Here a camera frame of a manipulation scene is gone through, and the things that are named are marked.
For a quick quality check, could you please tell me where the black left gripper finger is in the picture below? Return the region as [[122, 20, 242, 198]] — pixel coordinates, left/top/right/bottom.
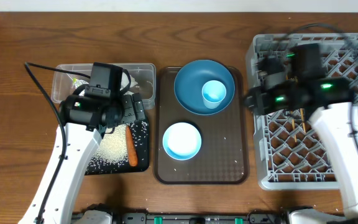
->
[[132, 93, 145, 121], [122, 95, 135, 124]]

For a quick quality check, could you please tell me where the wooden chopstick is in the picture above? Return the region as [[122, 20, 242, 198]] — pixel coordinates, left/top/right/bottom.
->
[[299, 108, 306, 134]]

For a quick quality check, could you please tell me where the light blue plastic cup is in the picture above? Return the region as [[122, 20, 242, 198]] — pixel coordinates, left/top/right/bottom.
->
[[201, 80, 227, 109]]

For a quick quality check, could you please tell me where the pile of white rice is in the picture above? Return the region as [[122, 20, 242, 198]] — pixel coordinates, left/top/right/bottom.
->
[[93, 124, 128, 165]]

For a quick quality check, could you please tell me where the orange carrot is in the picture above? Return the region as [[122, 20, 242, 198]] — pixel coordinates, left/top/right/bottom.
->
[[126, 126, 138, 167]]

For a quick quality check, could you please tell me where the light blue bowl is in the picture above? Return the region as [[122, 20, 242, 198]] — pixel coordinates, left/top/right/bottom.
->
[[162, 122, 202, 161]]

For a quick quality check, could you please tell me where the dark blue plate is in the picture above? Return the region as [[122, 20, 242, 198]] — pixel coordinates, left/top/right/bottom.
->
[[174, 60, 236, 116]]

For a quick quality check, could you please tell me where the wooden chopstick diagonal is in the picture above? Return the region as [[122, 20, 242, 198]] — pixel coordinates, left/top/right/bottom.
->
[[290, 111, 297, 143]]

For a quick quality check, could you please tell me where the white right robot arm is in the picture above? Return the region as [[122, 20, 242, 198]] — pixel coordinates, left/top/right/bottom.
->
[[244, 78, 358, 219]]

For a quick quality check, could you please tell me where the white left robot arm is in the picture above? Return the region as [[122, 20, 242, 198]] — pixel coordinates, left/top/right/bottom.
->
[[19, 93, 149, 223]]

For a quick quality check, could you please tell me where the black waste tray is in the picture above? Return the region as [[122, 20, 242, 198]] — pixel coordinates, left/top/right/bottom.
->
[[85, 119, 149, 175]]

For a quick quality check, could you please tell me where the clear plastic waste bin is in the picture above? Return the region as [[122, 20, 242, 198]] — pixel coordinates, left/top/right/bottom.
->
[[51, 63, 156, 110]]

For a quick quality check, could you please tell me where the grey dishwasher rack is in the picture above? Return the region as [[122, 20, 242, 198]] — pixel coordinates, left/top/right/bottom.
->
[[246, 33, 358, 190]]

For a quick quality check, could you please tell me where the crumpled white tissue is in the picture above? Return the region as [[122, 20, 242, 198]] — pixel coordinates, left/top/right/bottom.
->
[[120, 72, 139, 95]]

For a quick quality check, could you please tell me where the brown serving tray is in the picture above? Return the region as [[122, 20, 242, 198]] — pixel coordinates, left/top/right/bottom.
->
[[154, 67, 249, 184]]

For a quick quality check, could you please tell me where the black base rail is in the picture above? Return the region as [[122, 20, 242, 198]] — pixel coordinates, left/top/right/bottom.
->
[[71, 203, 354, 224]]

